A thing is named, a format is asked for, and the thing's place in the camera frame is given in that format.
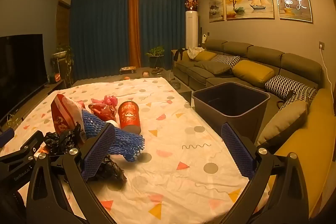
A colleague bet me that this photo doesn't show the red artificial flower bouquet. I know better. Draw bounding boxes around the red artificial flower bouquet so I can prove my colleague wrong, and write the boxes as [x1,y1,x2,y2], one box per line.
[184,0,199,12]

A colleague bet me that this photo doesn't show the black cord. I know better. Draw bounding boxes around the black cord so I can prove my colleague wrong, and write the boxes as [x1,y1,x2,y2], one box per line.
[277,90,295,109]

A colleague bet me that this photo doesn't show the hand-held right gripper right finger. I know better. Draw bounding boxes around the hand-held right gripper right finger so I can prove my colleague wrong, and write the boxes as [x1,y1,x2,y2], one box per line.
[220,123,309,224]

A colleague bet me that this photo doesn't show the metal plant stand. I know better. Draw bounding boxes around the metal plant stand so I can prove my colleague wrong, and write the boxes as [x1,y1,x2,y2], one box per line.
[51,56,74,86]

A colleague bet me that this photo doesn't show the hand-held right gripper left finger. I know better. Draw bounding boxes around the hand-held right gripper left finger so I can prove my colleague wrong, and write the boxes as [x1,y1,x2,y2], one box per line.
[26,123,117,224]

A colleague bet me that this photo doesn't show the black white patterned cushion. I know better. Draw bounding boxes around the black white patterned cushion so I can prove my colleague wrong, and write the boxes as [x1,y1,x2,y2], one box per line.
[265,74,317,102]
[278,89,318,111]
[211,54,241,70]

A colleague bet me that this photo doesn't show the red foil wrapper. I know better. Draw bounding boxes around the red foil wrapper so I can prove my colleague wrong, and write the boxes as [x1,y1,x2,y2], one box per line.
[88,102,118,123]

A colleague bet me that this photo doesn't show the small landscape painting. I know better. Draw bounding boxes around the small landscape painting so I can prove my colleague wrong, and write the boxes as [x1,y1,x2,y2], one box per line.
[208,0,225,23]

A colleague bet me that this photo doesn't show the grey cushion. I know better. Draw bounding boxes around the grey cushion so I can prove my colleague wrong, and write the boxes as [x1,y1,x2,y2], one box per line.
[197,61,232,75]
[257,101,309,147]

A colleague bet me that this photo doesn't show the printed flat box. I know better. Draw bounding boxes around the printed flat box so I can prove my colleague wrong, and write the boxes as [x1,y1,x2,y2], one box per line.
[119,67,137,76]

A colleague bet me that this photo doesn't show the potted plant in dark pot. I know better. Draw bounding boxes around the potted plant in dark pot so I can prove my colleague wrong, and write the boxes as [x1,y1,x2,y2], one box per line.
[146,46,166,69]

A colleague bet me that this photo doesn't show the white standing air conditioner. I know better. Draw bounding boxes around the white standing air conditioner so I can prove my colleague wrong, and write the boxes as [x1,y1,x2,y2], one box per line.
[185,11,199,49]

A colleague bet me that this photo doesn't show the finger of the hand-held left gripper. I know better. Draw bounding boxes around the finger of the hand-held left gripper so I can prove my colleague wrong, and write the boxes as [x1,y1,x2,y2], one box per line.
[0,127,15,148]
[0,130,45,170]

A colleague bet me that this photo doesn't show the blue curtain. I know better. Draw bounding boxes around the blue curtain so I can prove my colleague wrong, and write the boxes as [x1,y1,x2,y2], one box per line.
[138,0,197,68]
[69,0,131,82]

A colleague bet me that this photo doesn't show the brown wooden wall panel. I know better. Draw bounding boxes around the brown wooden wall panel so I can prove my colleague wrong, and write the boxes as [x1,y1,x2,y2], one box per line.
[56,0,72,83]

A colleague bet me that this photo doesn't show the black plastic bag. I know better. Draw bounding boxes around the black plastic bag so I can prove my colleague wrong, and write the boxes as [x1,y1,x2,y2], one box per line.
[43,123,85,156]
[88,154,127,185]

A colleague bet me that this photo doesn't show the red printed paper bag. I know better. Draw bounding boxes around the red printed paper bag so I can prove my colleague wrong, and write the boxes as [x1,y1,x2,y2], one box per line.
[51,93,88,143]

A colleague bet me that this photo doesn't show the black garment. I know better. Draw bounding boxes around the black garment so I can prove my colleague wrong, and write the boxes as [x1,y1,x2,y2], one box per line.
[172,49,188,62]

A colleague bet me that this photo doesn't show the pink plastic bag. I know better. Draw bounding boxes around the pink plastic bag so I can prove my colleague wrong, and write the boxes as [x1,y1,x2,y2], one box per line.
[102,95,119,107]

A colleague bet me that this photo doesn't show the white patterned tablecloth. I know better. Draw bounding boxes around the white patterned tablecloth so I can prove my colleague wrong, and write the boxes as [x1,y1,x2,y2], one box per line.
[0,76,271,224]

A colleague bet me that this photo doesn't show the white cloth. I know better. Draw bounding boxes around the white cloth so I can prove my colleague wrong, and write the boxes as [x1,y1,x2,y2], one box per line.
[187,47,205,59]

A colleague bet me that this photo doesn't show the large yellow cushion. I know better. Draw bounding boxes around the large yellow cushion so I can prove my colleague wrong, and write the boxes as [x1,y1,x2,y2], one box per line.
[232,59,275,82]

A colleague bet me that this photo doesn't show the black television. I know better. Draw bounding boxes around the black television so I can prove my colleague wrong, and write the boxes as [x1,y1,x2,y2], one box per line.
[0,34,51,124]

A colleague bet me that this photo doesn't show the dark grey plastic bin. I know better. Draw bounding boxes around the dark grey plastic bin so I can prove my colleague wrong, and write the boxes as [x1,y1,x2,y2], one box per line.
[192,82,271,144]

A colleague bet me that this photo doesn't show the grey and yellow corner sofa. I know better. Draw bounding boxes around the grey and yellow corner sofa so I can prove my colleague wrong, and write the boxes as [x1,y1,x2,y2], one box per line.
[172,39,336,224]

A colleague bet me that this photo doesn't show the small yellow cushion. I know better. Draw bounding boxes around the small yellow cushion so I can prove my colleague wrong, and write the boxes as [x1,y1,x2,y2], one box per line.
[194,51,217,62]

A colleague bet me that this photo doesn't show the blue foam net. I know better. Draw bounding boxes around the blue foam net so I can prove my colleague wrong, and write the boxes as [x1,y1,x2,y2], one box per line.
[81,109,146,162]

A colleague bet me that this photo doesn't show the white charging cable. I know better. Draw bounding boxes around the white charging cable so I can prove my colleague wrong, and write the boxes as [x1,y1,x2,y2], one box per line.
[320,48,334,90]

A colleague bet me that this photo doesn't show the red printed paper cup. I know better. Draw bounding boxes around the red printed paper cup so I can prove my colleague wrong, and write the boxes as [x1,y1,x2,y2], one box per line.
[118,101,141,134]

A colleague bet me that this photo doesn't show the potted plant in white bowl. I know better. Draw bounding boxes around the potted plant in white bowl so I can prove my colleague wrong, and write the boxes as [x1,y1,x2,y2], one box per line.
[51,44,74,62]

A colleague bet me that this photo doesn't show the orange curtain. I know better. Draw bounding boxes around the orange curtain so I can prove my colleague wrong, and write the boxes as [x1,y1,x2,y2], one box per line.
[128,0,142,68]

